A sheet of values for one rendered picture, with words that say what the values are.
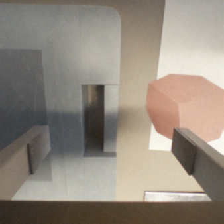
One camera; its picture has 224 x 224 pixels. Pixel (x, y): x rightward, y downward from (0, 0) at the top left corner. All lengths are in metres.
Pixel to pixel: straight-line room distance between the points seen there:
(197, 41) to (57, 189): 0.30
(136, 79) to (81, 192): 0.19
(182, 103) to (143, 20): 0.13
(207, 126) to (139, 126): 0.11
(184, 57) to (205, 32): 0.04
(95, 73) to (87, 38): 0.04
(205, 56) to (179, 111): 0.10
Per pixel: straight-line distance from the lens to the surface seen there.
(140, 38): 0.27
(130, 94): 0.27
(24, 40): 0.22
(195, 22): 0.30
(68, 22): 0.20
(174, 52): 0.28
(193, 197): 0.38
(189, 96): 0.27
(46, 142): 0.16
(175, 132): 0.16
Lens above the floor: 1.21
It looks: 75 degrees down
